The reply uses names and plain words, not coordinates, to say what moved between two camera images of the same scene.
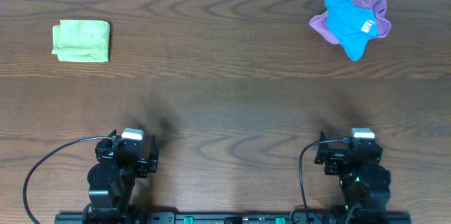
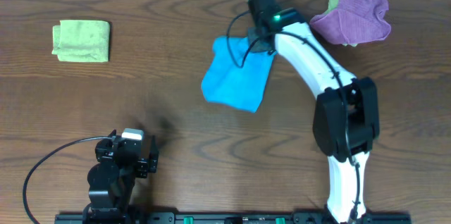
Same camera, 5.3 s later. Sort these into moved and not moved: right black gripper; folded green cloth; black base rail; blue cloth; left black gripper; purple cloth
Moved: right black gripper; blue cloth
Not moved: folded green cloth; left black gripper; purple cloth; black base rail
